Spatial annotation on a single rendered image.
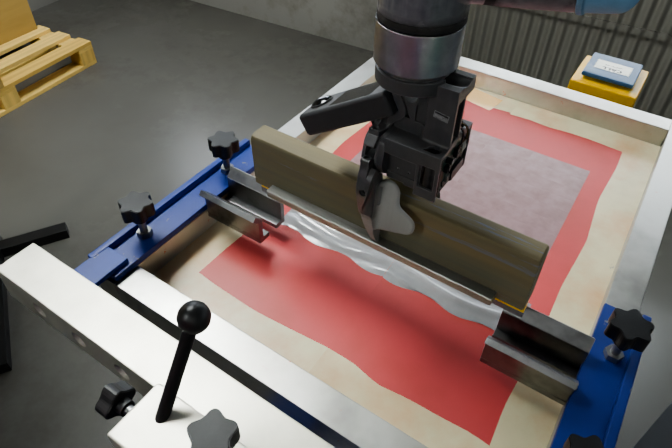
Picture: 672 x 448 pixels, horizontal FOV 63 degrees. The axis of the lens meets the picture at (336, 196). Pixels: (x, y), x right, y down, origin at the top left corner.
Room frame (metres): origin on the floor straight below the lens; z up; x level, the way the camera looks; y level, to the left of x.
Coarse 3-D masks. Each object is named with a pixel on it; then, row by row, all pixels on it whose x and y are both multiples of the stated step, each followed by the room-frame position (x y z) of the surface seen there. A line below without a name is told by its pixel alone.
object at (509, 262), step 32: (256, 160) 0.53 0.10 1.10; (288, 160) 0.50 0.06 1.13; (320, 160) 0.49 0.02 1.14; (320, 192) 0.48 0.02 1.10; (352, 192) 0.46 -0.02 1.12; (416, 224) 0.41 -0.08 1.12; (448, 224) 0.39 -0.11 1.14; (480, 224) 0.39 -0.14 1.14; (448, 256) 0.39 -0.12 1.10; (480, 256) 0.37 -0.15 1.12; (512, 256) 0.35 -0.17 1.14; (544, 256) 0.35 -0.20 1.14; (512, 288) 0.35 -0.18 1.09
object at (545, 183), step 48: (528, 144) 0.78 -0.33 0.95; (576, 144) 0.78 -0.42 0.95; (480, 192) 0.65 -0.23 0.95; (528, 192) 0.65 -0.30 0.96; (576, 192) 0.65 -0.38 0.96; (576, 240) 0.55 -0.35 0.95; (384, 288) 0.46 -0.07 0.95; (384, 336) 0.38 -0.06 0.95; (432, 336) 0.38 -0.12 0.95; (480, 336) 0.39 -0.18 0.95; (384, 384) 0.32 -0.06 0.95; (432, 384) 0.32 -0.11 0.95; (480, 384) 0.32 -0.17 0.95; (480, 432) 0.27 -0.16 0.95
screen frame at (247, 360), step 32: (480, 64) 0.99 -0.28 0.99; (512, 96) 0.93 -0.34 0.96; (544, 96) 0.89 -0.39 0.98; (576, 96) 0.88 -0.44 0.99; (288, 128) 0.76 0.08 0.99; (608, 128) 0.83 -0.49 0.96; (640, 128) 0.80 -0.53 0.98; (192, 224) 0.54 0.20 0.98; (640, 224) 0.55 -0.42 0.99; (160, 256) 0.49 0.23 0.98; (640, 256) 0.49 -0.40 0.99; (128, 288) 0.42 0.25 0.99; (160, 288) 0.42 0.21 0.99; (608, 288) 0.45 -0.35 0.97; (640, 288) 0.44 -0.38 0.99; (160, 320) 0.38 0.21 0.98; (224, 320) 0.38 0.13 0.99; (224, 352) 0.33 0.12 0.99; (256, 352) 0.34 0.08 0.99; (256, 384) 0.30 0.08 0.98; (288, 384) 0.30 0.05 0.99; (320, 384) 0.30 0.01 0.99; (320, 416) 0.26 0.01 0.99; (352, 416) 0.26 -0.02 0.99
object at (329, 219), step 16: (272, 192) 0.51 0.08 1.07; (288, 192) 0.51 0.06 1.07; (304, 208) 0.48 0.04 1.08; (320, 208) 0.48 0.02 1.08; (336, 224) 0.45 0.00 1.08; (352, 224) 0.45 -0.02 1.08; (368, 240) 0.43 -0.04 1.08; (384, 240) 0.43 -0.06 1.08; (400, 256) 0.40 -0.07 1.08; (416, 256) 0.40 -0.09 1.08; (432, 272) 0.38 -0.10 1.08; (448, 272) 0.38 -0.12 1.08; (464, 288) 0.36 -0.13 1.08; (480, 288) 0.36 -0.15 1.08
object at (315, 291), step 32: (480, 128) 0.82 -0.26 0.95; (352, 160) 0.72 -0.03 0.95; (448, 192) 0.65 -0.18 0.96; (224, 256) 0.51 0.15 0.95; (256, 256) 0.51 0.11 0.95; (288, 256) 0.51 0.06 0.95; (320, 256) 0.51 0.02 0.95; (224, 288) 0.45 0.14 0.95; (256, 288) 0.45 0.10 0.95; (288, 288) 0.45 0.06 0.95; (320, 288) 0.45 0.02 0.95; (352, 288) 0.45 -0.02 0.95; (288, 320) 0.40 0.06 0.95; (320, 320) 0.40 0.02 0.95
